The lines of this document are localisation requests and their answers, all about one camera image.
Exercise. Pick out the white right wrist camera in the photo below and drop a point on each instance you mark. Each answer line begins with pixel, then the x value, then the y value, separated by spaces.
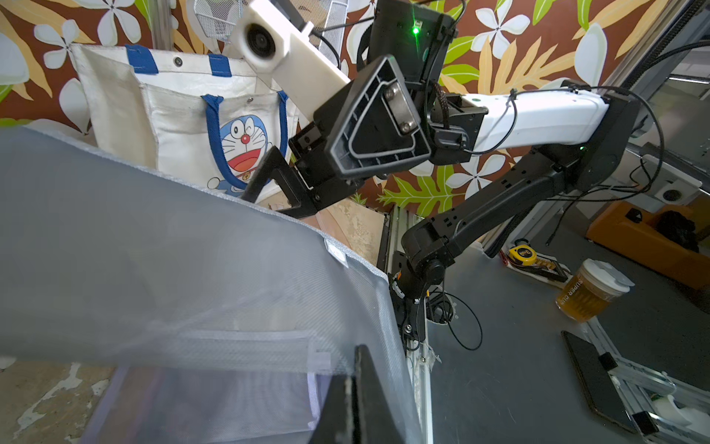
pixel 278 51

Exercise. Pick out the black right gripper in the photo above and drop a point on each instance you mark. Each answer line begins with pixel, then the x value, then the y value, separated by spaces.
pixel 391 118

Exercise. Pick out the purple mesh pouch bottom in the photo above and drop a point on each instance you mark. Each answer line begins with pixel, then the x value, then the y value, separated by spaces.
pixel 166 405

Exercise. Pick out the yellow tape measure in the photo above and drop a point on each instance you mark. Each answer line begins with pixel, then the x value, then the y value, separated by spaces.
pixel 524 256

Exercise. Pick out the orange tape dispenser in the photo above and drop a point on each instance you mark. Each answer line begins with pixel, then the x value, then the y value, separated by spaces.
pixel 630 231

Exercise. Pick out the white Doraemon canvas bag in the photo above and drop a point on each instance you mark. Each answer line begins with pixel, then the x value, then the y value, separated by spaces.
pixel 206 119

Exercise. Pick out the black smartphone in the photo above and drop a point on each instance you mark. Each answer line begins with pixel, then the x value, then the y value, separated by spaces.
pixel 599 392

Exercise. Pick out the white hexagonal mesh basket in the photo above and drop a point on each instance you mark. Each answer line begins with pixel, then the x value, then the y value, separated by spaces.
pixel 219 17

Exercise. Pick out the grey mesh pouch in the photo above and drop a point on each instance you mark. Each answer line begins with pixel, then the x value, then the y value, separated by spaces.
pixel 104 262

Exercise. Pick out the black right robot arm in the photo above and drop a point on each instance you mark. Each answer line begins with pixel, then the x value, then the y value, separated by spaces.
pixel 576 135

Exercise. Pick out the plastic cup with drink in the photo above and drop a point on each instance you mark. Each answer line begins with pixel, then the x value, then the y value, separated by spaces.
pixel 594 286

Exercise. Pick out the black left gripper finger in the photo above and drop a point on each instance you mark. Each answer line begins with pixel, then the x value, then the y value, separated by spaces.
pixel 355 409

